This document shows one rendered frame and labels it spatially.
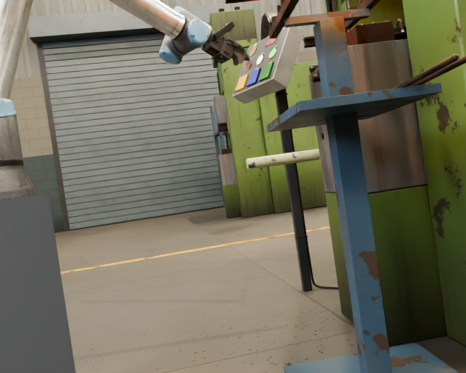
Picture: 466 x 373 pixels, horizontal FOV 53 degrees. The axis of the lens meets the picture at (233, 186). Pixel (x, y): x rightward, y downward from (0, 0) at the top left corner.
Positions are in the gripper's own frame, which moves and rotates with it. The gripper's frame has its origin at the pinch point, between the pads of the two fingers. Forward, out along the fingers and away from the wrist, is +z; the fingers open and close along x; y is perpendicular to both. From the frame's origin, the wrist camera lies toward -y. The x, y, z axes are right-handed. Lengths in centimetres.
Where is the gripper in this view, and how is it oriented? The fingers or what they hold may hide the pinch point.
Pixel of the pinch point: (247, 57)
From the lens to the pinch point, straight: 207.3
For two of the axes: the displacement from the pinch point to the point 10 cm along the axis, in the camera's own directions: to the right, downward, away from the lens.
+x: 5.1, -0.6, -8.6
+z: 8.1, 3.8, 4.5
